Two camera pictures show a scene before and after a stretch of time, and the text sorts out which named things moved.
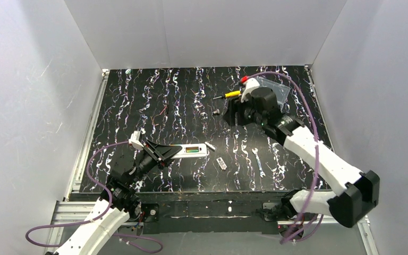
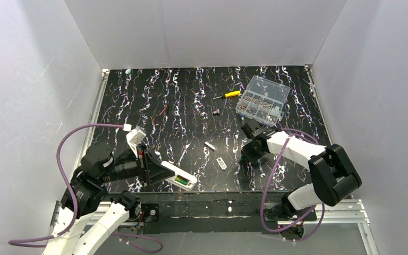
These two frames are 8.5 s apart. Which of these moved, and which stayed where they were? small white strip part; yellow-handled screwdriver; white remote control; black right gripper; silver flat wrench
Moved: white remote control; black right gripper
Stayed: silver flat wrench; small white strip part; yellow-handled screwdriver
